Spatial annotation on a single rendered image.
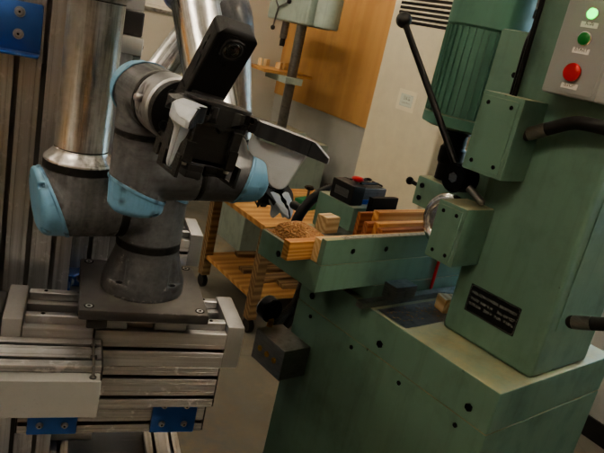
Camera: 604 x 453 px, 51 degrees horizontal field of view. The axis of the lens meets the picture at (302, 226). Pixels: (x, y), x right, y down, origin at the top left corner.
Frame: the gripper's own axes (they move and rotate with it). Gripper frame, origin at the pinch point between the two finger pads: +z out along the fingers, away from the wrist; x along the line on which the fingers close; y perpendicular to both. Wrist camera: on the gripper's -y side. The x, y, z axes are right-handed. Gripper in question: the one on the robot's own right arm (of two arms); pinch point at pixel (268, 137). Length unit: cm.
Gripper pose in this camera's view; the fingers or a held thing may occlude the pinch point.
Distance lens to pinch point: 56.2
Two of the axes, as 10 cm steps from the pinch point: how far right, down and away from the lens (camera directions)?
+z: 5.2, 3.6, -7.7
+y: -3.2, 9.2, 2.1
